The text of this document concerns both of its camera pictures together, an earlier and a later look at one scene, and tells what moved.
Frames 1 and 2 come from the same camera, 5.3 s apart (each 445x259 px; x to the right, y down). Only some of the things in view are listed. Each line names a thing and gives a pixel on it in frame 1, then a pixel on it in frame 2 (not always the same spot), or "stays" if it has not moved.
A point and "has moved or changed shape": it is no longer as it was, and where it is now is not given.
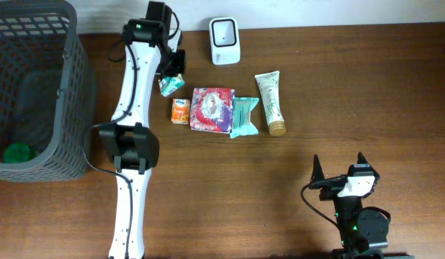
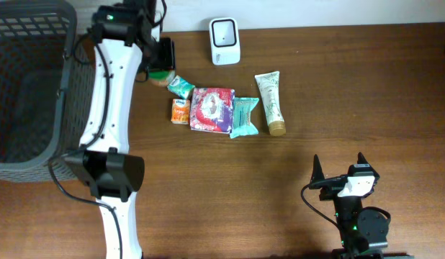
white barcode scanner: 225,44 stays
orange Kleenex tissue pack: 180,111 stays
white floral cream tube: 269,83 stays
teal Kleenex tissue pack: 168,84 -> 181,86
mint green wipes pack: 242,124 stays
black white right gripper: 331,187 stays
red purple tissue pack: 212,109 stays
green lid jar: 19,152 has moved or changed shape
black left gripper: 180,64 -> 167,57
